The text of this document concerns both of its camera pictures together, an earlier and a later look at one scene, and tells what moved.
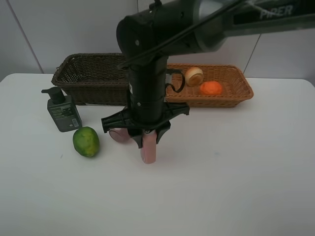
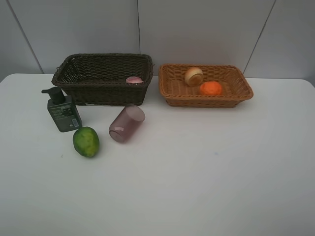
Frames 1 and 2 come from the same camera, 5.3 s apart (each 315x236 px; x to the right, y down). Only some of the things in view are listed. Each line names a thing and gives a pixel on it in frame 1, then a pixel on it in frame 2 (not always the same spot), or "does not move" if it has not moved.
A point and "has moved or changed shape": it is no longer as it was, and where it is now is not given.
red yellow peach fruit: (194, 76) does not move
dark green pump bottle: (63, 109) does not move
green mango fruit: (86, 141) does not move
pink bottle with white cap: (149, 146) has moved or changed shape
